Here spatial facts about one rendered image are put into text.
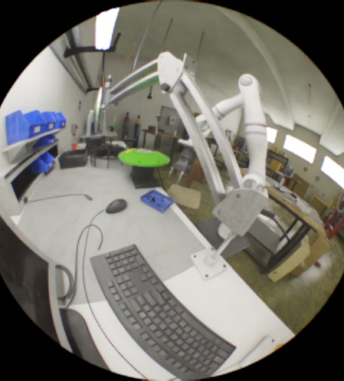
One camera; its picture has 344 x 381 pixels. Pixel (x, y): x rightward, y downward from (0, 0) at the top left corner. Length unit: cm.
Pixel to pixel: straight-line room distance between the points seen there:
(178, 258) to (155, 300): 15
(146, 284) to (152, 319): 10
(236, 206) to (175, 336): 31
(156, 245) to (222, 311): 30
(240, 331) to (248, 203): 36
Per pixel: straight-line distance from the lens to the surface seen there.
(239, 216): 25
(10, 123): 89
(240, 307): 43
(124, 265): 35
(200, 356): 36
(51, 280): 36
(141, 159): 61
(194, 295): 37
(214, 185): 25
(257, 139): 48
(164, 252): 40
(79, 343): 39
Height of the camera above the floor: 126
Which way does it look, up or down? 30 degrees down
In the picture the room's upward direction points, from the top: 12 degrees clockwise
